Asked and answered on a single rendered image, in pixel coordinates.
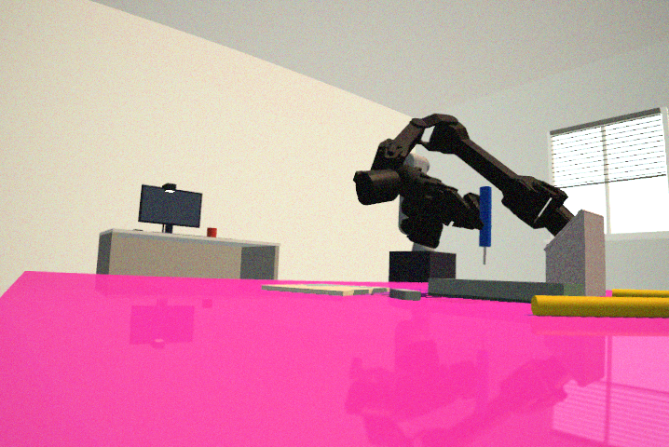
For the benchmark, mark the blue stylus with grey tip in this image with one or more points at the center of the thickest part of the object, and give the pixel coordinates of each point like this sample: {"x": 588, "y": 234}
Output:
{"x": 485, "y": 216}

